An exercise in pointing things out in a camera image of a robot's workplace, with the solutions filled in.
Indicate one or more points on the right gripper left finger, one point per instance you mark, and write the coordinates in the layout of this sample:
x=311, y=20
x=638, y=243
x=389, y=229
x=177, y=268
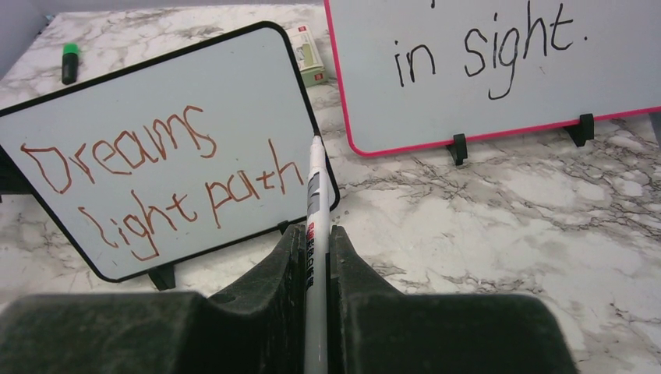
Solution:
x=254, y=325

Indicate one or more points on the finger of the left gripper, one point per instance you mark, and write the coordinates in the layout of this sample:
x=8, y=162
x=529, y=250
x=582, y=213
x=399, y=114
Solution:
x=12, y=181

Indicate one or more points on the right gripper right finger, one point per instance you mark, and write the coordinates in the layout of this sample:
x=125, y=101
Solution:
x=376, y=328

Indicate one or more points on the white red marker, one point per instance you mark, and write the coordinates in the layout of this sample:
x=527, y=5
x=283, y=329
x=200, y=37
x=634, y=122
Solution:
x=315, y=357

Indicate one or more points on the black framed whiteboard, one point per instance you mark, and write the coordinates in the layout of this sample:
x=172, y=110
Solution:
x=172, y=158

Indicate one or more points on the pink framed whiteboard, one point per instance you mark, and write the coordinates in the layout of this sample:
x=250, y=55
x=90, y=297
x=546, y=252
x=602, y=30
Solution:
x=414, y=74

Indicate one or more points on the white whiteboard eraser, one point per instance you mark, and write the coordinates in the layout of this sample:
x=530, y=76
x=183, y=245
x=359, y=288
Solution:
x=307, y=56

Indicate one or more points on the green black highlighter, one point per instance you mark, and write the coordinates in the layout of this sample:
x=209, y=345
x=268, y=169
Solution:
x=70, y=63

